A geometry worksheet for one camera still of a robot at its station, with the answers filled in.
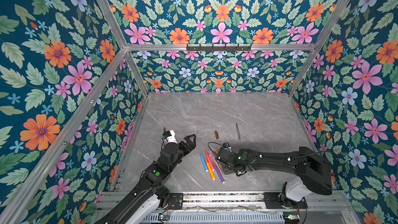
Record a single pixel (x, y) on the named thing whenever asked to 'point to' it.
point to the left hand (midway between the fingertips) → (194, 136)
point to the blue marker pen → (203, 162)
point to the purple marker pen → (218, 169)
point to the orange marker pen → (210, 171)
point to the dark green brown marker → (238, 131)
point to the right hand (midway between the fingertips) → (225, 167)
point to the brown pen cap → (216, 135)
